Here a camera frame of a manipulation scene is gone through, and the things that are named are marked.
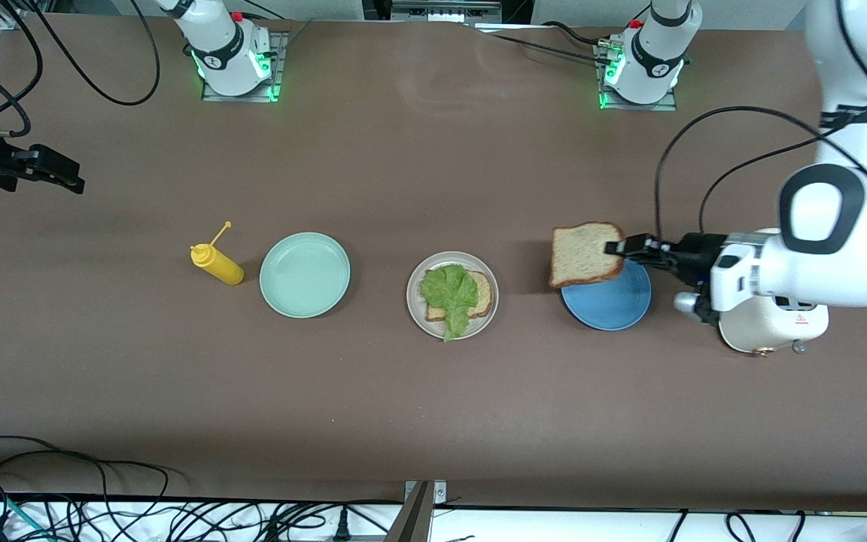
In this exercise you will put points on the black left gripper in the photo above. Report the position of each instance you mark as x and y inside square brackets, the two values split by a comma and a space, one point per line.
[695, 251]

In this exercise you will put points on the toasted bread slice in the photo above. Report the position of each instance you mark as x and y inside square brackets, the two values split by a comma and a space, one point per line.
[580, 256]
[484, 297]

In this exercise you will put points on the green lettuce leaf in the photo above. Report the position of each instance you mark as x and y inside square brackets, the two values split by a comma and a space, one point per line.
[448, 293]

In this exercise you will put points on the yellow mustard squeeze bottle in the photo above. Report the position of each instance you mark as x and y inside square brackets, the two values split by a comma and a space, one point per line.
[224, 269]

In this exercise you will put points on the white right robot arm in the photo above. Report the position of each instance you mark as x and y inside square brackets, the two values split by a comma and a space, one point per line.
[223, 53]

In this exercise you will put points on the blue plate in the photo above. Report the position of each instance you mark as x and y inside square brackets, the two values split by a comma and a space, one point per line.
[614, 305]

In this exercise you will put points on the beige plate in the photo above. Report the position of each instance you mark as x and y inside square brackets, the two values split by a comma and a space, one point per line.
[415, 301]

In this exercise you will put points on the mint green plate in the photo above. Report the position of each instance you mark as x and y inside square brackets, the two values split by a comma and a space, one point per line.
[304, 275]

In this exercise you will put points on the white toaster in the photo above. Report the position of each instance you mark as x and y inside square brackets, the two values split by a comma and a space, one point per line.
[757, 331]

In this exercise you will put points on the black metal equipment box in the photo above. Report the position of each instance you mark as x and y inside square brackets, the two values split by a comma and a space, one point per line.
[445, 10]

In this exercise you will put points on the black power plug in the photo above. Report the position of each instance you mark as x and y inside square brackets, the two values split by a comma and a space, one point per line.
[341, 525]

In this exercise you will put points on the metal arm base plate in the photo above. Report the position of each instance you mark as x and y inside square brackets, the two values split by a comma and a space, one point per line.
[667, 105]
[277, 64]

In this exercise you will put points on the aluminium profile post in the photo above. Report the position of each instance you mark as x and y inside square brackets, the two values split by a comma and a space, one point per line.
[415, 519]

